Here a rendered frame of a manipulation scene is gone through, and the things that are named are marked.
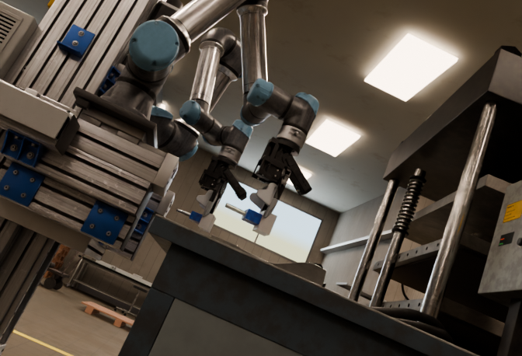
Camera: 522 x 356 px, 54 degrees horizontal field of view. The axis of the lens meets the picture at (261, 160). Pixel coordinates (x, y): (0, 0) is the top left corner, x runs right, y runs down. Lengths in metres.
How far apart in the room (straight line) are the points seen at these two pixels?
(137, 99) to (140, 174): 0.21
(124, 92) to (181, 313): 0.64
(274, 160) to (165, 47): 0.39
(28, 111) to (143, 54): 0.30
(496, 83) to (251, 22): 1.01
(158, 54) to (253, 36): 0.37
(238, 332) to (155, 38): 0.72
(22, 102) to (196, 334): 0.66
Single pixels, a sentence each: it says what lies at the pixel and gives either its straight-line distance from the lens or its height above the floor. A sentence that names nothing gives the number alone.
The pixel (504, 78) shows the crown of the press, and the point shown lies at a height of 1.88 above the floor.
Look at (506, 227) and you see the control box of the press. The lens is 1.87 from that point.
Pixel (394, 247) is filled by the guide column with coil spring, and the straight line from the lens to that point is 2.65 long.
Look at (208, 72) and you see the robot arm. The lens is 1.88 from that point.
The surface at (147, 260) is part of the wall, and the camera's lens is 12.20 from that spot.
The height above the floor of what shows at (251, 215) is 0.93.
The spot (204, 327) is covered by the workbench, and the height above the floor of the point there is 0.64.
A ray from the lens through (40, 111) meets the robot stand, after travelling 1.29.
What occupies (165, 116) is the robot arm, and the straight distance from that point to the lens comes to 1.93.
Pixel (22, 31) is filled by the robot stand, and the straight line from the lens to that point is 1.68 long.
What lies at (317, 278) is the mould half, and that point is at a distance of 1.65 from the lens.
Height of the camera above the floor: 0.67
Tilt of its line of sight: 17 degrees up
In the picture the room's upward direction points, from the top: 24 degrees clockwise
